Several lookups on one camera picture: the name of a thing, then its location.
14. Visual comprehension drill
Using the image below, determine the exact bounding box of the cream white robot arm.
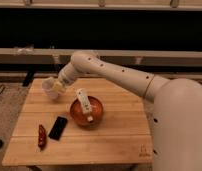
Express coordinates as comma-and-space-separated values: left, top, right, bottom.
53, 50, 202, 171

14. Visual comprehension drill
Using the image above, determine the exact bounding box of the white tube in bowl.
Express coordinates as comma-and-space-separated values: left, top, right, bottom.
76, 88, 94, 123

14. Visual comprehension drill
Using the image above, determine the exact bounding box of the black phone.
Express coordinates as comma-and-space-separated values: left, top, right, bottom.
49, 116, 68, 140

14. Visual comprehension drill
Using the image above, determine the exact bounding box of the orange bowl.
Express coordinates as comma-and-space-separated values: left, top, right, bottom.
70, 96, 104, 127

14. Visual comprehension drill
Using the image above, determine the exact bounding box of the wooden table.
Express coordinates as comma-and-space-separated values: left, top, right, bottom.
2, 78, 152, 166

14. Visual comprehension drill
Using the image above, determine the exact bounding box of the red chili pepper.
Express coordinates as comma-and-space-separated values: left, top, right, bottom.
38, 124, 46, 150

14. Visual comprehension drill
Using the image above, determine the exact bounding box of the beige horizontal rail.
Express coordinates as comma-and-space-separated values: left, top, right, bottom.
0, 47, 202, 67

